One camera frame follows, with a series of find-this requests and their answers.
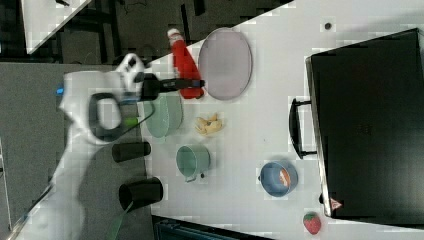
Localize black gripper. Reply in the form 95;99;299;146
134;73;205;101

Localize red ketchup bottle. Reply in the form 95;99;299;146
167;28;201;80

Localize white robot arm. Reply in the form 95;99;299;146
7;53;205;240

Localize lilac oval plate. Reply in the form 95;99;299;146
198;28;252;101

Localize green perforated colander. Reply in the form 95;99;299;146
143;94;183;138

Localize green marker cylinder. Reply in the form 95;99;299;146
124;117;138;127

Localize yellow banana peel toy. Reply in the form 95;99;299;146
195;113;223;136

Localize green metal mug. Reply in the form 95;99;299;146
176;144;210;183

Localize black cylinder upper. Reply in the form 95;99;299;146
112;142;151;163

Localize black cylinder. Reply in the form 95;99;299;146
118;177;164;211
112;142;151;163

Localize black cylinder lower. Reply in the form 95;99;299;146
118;177;164;211

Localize blue bowl with orange food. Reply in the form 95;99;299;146
258;161;298;197

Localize large red strawberry toy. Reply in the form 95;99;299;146
303;212;321;235

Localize black toaster oven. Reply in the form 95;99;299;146
305;28;424;229

